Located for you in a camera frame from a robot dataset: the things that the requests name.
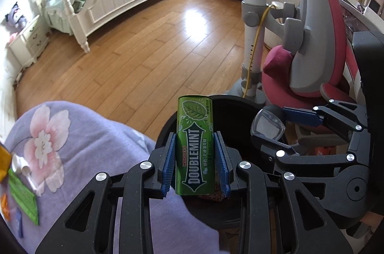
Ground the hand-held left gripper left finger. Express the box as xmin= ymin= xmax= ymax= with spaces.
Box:
xmin=34 ymin=132 xmax=177 ymax=254

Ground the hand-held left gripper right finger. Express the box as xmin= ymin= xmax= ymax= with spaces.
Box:
xmin=213 ymin=131 xmax=352 ymax=254

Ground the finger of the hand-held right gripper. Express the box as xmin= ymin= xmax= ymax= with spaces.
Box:
xmin=281 ymin=99 xmax=369 ymax=141
xmin=251 ymin=133 xmax=366 ymax=198

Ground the green chewing gum bottle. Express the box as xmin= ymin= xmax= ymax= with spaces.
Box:
xmin=174 ymin=96 xmax=216 ymax=197

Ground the clear plastic lid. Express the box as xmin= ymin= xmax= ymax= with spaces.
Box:
xmin=250 ymin=105 xmax=287 ymax=143

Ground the black trash bin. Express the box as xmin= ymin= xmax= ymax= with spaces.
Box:
xmin=156 ymin=95 xmax=288 ymax=230

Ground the white tissue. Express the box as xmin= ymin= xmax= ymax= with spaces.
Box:
xmin=11 ymin=154 xmax=45 ymax=195

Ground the green packet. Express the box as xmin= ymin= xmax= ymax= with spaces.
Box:
xmin=7 ymin=168 xmax=40 ymax=226

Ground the small blue packet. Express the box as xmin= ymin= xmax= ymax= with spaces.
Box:
xmin=14 ymin=208 xmax=24 ymax=238

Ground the yellow foil wrapper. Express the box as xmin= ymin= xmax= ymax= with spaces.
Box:
xmin=0 ymin=144 xmax=12 ymax=183

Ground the orange candy wrapper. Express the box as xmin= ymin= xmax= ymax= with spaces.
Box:
xmin=0 ymin=192 xmax=11 ymax=220

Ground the red box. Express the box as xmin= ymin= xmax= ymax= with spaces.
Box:
xmin=310 ymin=146 xmax=336 ymax=156

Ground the purple floral cloth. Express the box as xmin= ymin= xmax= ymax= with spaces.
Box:
xmin=0 ymin=101 xmax=221 ymax=254

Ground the dark monitor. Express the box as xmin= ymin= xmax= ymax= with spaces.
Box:
xmin=367 ymin=0 xmax=384 ymax=18

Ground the pink and grey chair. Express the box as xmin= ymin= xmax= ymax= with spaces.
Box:
xmin=261 ymin=0 xmax=360 ymax=106

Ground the white nightstand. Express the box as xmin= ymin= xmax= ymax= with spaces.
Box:
xmin=8 ymin=15 xmax=50 ymax=69

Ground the purple plush toy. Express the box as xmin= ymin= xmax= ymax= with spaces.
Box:
xmin=4 ymin=0 xmax=28 ymax=30

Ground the yellow cable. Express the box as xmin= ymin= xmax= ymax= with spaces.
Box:
xmin=242 ymin=2 xmax=281 ymax=98

